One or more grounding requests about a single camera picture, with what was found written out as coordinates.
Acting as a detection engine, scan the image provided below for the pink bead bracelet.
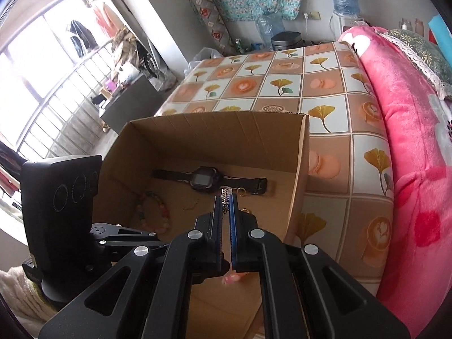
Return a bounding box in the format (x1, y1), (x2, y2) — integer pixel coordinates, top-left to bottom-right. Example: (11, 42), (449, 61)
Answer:
(220, 273), (245, 286)

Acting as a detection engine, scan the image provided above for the lace trimmed green pillow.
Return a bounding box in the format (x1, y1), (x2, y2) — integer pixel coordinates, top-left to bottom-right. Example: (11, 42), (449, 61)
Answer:
(376, 28), (452, 99)

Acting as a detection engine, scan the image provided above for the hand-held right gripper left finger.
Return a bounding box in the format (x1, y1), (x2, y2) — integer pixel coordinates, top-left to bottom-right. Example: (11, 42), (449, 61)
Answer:
(38, 195), (230, 339)

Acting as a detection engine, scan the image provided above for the ginkgo patterned tablecloth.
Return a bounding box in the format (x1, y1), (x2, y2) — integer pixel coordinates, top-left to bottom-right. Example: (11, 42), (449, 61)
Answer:
(153, 40), (394, 286)

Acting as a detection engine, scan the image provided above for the pile of bags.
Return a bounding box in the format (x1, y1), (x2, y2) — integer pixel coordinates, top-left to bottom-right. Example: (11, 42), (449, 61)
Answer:
(111, 28), (156, 78)

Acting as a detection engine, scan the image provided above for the dark grey cabinet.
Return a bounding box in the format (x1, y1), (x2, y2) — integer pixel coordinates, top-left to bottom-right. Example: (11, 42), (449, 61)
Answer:
(99, 74), (164, 131)

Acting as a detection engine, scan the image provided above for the grey flower patterned cushion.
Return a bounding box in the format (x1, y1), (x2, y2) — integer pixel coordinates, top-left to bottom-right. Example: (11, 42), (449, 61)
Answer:
(191, 0), (241, 57)

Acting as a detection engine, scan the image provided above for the grey rice cooker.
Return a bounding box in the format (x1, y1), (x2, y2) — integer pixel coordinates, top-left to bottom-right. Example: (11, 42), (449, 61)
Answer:
(271, 32), (303, 52)

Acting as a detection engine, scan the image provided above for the brown cardboard box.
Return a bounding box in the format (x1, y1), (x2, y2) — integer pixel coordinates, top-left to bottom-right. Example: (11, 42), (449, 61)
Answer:
(92, 110), (311, 339)

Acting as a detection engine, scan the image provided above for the blue cartoon pillow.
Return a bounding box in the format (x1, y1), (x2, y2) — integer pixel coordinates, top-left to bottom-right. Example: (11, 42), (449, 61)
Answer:
(427, 16), (452, 43)

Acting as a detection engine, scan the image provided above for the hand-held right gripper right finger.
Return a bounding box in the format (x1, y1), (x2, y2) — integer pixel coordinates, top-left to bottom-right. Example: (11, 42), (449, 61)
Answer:
(229, 197), (411, 339)

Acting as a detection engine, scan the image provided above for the pink fleece blanket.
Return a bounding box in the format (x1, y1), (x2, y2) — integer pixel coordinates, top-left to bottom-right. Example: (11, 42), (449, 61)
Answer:
(337, 25), (452, 333)

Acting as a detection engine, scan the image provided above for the multicoloured bead bracelet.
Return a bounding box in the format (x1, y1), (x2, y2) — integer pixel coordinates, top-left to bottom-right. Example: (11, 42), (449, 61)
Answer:
(132, 190), (172, 235)

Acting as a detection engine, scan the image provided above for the black digital watch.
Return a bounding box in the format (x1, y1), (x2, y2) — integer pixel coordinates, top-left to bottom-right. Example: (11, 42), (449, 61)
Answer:
(152, 166), (268, 195)

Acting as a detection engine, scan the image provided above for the silver metal chain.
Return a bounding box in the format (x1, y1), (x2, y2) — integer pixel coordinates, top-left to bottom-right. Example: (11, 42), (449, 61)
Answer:
(221, 188), (236, 213)

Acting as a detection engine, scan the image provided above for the metal window railing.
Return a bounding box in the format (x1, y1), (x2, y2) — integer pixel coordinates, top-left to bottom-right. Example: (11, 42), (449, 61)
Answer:
(18, 39), (142, 163)

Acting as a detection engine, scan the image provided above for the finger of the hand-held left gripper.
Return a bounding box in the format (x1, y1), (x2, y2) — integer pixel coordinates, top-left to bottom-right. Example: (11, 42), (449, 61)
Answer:
(100, 239), (171, 261)
(89, 222), (160, 244)

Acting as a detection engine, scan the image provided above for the dark hanging jacket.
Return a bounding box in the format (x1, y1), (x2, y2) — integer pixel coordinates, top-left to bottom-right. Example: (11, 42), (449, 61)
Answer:
(67, 19), (97, 57)

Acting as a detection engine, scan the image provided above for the white water dispenser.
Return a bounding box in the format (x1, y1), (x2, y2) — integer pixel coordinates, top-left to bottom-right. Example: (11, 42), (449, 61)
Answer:
(330, 12), (368, 41)

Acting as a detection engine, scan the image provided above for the white plastic bag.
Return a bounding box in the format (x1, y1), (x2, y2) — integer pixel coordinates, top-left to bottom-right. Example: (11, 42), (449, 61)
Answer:
(189, 47), (223, 69)

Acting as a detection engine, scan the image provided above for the pink hanging garment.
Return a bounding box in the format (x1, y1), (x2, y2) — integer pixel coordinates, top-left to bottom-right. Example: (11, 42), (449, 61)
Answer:
(90, 2), (119, 38)

